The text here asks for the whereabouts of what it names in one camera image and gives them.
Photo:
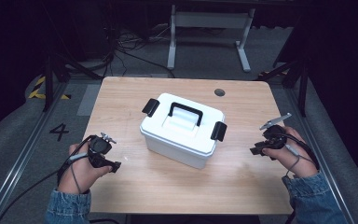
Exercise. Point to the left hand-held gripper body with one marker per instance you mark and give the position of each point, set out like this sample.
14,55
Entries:
99,146

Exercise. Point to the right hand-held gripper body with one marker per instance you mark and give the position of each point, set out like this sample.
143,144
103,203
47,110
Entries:
275,137

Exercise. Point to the black box latch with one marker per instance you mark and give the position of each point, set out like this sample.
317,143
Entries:
151,107
218,131

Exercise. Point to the white plastic storage box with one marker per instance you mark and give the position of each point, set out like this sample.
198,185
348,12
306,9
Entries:
180,154
174,137

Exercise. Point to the person's right hand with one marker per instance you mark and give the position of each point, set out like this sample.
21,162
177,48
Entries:
295,161

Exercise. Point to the person's left hand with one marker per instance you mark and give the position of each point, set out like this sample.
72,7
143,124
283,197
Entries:
80,174

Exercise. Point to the black metal stand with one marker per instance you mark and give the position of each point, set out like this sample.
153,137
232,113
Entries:
303,90
48,84

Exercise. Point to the dark round table grommet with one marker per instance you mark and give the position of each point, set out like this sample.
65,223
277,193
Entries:
219,92

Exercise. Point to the white metal desk frame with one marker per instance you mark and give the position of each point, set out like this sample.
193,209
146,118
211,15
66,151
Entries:
211,20

